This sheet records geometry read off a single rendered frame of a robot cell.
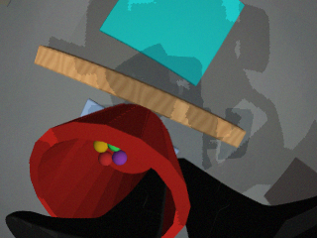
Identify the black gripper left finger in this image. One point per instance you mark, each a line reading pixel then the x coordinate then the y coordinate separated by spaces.
pixel 139 215

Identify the red marble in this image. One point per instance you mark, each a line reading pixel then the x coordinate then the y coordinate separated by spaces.
pixel 105 158

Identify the red cup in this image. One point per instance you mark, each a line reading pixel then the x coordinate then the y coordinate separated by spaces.
pixel 71 183

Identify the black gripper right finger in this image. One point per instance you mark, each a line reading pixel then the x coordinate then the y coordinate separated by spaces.
pixel 217 211

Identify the purple marble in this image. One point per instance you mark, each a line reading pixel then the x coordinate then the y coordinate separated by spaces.
pixel 119 158

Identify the yellow marble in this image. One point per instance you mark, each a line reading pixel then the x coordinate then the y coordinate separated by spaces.
pixel 100 146

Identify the green marble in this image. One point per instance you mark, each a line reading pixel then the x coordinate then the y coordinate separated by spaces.
pixel 112 148

